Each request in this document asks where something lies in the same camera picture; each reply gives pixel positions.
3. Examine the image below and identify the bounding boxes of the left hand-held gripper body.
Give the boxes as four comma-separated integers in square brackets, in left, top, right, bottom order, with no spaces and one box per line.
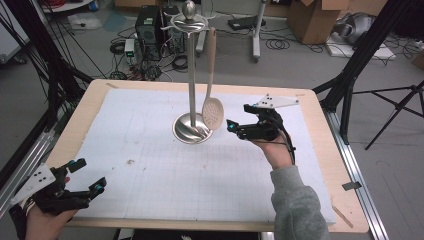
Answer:
[9,163,93,216]

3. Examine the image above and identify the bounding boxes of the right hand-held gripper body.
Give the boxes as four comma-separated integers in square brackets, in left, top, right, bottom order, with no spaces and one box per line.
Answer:
[237,93,300,142]

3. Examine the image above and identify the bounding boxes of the beige slotted spoon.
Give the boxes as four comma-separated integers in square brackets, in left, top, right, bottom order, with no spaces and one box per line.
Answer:
[201,27,225,132]

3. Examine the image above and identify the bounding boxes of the steel utensil stand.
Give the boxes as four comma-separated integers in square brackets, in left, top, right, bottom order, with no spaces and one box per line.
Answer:
[160,0,215,145]

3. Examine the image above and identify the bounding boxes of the person's left hand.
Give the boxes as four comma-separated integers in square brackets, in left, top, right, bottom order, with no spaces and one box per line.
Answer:
[24,175,80,240]

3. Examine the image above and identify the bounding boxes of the person's right hand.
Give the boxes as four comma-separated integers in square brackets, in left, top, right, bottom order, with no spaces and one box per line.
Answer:
[252,129,296,171]

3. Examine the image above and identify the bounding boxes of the white stand leg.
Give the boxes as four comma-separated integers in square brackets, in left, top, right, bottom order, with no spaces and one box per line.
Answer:
[252,0,268,63]
[195,0,214,57]

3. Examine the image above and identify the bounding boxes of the white grid mat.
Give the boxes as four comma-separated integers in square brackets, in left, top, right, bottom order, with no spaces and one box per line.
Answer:
[64,87,338,225]

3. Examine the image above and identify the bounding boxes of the dark clothing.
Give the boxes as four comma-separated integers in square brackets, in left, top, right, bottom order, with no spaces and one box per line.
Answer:
[111,228,276,240]

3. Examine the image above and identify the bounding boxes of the flat black device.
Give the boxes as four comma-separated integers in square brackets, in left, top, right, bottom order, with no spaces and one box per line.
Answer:
[227,15,267,32]

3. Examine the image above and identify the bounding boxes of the dark computer case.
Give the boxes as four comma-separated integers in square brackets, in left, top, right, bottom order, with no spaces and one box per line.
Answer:
[162,5,186,55]

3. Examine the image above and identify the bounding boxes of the large cardboard box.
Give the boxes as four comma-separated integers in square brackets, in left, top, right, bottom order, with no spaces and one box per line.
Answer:
[287,0,351,46]

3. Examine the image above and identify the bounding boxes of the grey tape piece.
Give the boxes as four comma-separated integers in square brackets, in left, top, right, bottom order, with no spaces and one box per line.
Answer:
[342,181,363,192]

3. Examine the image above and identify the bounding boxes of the thin wooden strip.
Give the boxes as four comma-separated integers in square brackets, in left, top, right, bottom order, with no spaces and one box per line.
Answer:
[330,203,354,230]

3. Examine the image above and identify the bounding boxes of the black computer tower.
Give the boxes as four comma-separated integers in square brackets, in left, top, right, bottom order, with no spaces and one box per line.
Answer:
[134,4,165,62]

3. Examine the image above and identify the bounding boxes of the small white device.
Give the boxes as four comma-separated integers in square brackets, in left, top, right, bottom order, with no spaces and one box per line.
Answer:
[124,38,137,65]

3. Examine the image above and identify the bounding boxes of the white flat board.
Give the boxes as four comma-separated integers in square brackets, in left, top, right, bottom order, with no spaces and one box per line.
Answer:
[325,33,398,62]

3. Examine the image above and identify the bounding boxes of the grey round appliance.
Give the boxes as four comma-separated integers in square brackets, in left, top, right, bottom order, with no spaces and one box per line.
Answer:
[334,12,377,46]

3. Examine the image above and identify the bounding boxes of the black tripod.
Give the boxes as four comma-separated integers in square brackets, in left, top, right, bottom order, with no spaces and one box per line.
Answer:
[352,79,424,151]

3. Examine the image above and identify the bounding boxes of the clear plastic bag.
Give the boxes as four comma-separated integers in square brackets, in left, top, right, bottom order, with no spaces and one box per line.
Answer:
[68,13,103,31]

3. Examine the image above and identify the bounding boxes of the white cabinet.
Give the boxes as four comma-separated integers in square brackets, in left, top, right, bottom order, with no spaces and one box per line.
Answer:
[0,0,32,65]

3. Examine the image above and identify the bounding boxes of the white round table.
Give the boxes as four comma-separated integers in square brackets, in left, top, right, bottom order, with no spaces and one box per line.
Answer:
[39,0,98,14]

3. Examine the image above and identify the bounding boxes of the small cardboard box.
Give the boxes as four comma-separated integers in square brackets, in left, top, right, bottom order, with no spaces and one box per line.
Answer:
[411,49,424,71]

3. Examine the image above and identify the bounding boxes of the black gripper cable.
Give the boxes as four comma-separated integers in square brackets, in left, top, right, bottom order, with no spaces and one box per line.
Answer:
[253,124,298,167]

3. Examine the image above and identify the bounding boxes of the aluminium rail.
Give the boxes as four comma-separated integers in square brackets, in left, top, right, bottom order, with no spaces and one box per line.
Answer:
[0,129,58,219]
[324,109,390,240]

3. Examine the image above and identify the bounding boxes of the black strap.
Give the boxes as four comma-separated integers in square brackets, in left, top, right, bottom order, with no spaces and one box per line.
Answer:
[8,203,28,240]

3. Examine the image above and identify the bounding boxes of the thin black cable coil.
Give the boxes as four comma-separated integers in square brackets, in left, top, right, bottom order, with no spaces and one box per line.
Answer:
[265,38,292,51]

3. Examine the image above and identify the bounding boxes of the thick black cable coil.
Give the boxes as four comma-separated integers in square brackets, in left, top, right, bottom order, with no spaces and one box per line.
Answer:
[171,54,190,72]

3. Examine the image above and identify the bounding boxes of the tangled floor cables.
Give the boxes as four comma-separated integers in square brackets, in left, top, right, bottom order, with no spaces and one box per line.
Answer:
[109,63,165,82]

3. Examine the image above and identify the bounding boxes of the black cable bundle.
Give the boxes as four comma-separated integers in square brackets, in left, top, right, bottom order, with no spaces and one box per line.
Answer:
[109,39,126,56]

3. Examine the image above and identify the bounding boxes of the black metal frame post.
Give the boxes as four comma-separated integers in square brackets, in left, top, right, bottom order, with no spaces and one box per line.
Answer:
[312,0,416,146]

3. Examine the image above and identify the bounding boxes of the black frame with cables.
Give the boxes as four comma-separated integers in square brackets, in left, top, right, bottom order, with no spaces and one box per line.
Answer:
[0,0,95,134]

